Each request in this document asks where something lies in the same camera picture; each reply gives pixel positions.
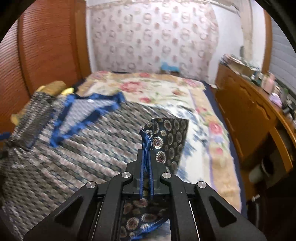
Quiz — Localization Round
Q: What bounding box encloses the navy patterned silk garment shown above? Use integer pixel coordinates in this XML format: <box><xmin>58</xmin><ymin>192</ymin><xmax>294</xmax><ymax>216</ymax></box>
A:
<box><xmin>1</xmin><ymin>92</ymin><xmax>189</xmax><ymax>239</ymax></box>

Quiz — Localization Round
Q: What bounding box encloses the floral bed quilt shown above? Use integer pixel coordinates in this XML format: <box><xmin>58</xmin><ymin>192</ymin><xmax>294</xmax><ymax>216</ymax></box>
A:
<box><xmin>78</xmin><ymin>71</ymin><xmax>242</xmax><ymax>212</ymax></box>

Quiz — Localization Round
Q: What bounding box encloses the wooden dresser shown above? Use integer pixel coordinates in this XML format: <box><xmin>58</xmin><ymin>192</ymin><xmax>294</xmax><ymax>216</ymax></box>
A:
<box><xmin>215</xmin><ymin>63</ymin><xmax>295</xmax><ymax>200</ymax></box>

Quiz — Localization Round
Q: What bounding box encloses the yellow plush toy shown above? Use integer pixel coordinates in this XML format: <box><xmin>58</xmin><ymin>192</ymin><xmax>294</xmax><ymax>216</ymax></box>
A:
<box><xmin>61</xmin><ymin>87</ymin><xmax>74</xmax><ymax>96</ymax></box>

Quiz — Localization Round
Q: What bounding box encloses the pink bottle on dresser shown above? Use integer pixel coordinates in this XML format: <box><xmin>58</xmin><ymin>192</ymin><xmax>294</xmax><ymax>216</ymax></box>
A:
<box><xmin>261</xmin><ymin>73</ymin><xmax>275</xmax><ymax>94</ymax></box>

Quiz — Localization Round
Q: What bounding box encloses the blue box on bed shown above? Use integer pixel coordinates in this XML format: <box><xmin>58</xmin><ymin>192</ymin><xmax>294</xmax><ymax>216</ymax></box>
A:
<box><xmin>161</xmin><ymin>62</ymin><xmax>180</xmax><ymax>72</ymax></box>

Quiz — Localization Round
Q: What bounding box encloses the patterned fabric headboard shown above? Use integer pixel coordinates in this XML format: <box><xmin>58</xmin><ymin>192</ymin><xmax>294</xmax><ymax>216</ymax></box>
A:
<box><xmin>87</xmin><ymin>1</ymin><xmax>219</xmax><ymax>80</ymax></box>

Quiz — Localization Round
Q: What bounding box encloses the wooden louvered wardrobe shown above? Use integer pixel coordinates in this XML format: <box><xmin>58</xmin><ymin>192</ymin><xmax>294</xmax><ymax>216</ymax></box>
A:
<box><xmin>1</xmin><ymin>1</ymin><xmax>91</xmax><ymax>133</ymax></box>

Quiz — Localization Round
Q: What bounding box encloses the cream lace curtain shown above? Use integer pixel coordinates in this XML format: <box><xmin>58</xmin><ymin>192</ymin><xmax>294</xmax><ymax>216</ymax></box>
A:
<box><xmin>238</xmin><ymin>0</ymin><xmax>253</xmax><ymax>61</ymax></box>

